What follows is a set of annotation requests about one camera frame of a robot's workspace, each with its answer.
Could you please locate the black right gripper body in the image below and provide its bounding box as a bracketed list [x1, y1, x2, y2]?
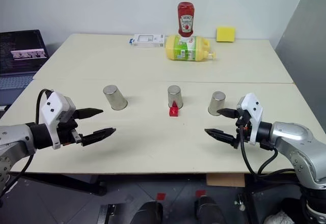
[232, 111, 253, 150]

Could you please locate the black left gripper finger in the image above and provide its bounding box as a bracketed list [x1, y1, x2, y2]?
[81, 127, 117, 147]
[75, 107, 104, 120]

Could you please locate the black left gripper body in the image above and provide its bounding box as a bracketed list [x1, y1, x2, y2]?
[56, 110, 85, 147]

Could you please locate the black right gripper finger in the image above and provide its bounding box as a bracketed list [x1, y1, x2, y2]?
[216, 108, 239, 119]
[204, 128, 236, 148]

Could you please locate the steel cup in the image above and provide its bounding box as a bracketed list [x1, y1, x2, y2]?
[167, 85, 184, 108]
[207, 91, 227, 116]
[102, 84, 128, 111]

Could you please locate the brown cardboard piece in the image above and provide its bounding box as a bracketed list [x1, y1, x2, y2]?
[205, 174, 246, 187]

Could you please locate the black table leg base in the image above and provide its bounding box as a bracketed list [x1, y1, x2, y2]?
[10, 174, 108, 197]

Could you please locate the small red block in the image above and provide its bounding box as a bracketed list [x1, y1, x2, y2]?
[168, 101, 179, 117]

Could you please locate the yellow plastic jug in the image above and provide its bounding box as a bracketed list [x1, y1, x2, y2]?
[165, 34, 217, 62]

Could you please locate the dark rounded shape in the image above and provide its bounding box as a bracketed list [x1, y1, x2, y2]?
[138, 201, 164, 224]
[194, 195, 226, 224]

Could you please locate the yellow sponge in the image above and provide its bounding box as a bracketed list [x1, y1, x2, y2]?
[216, 25, 236, 43]

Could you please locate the open laptop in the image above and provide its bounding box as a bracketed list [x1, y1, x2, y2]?
[0, 29, 50, 107]

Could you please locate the white flat box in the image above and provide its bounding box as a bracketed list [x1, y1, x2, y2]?
[128, 33, 166, 49]

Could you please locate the white cloth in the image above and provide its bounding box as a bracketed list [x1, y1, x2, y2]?
[264, 212, 296, 224]

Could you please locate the red ketchup bottle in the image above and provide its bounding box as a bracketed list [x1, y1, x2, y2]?
[177, 1, 197, 39]

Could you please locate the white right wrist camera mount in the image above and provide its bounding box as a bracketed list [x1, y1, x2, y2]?
[236, 93, 264, 145]

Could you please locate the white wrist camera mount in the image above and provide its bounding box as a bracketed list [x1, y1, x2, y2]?
[40, 91, 77, 150]
[236, 93, 264, 145]

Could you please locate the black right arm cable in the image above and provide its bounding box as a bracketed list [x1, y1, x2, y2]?
[238, 126, 297, 178]

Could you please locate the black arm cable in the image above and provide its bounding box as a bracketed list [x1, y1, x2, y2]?
[0, 88, 54, 204]
[238, 126, 297, 178]

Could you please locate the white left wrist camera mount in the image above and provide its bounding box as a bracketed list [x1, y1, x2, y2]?
[40, 91, 77, 150]

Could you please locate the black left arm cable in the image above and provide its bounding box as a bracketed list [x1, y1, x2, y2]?
[0, 88, 54, 204]

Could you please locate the black metal bracket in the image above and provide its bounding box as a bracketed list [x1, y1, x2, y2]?
[96, 203, 121, 224]

